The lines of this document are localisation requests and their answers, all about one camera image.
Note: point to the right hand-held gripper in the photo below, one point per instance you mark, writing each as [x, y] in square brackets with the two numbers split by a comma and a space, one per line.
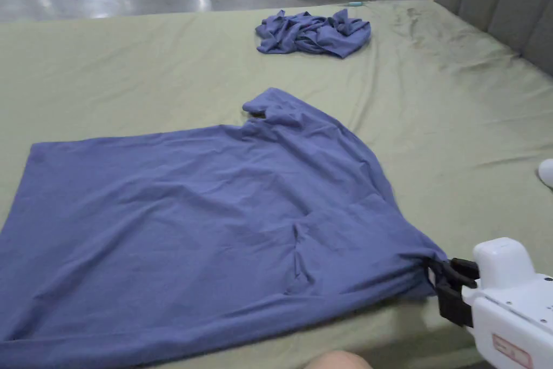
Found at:
[510, 300]

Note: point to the large blue shirt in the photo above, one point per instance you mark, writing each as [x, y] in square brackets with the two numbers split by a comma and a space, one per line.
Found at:
[181, 213]

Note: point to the white rounded object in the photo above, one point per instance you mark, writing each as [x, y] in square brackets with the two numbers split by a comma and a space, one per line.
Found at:
[547, 173]

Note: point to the person's legs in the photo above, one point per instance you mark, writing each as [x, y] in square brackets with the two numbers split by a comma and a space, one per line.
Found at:
[335, 361]

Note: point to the bed with pale green sheet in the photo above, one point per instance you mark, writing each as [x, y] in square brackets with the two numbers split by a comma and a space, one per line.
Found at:
[432, 109]

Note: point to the crumpled blue shirt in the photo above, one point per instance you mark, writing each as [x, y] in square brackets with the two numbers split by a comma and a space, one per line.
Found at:
[311, 34]

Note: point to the small pale blue object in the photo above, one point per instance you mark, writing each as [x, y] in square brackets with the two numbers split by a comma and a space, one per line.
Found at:
[356, 4]

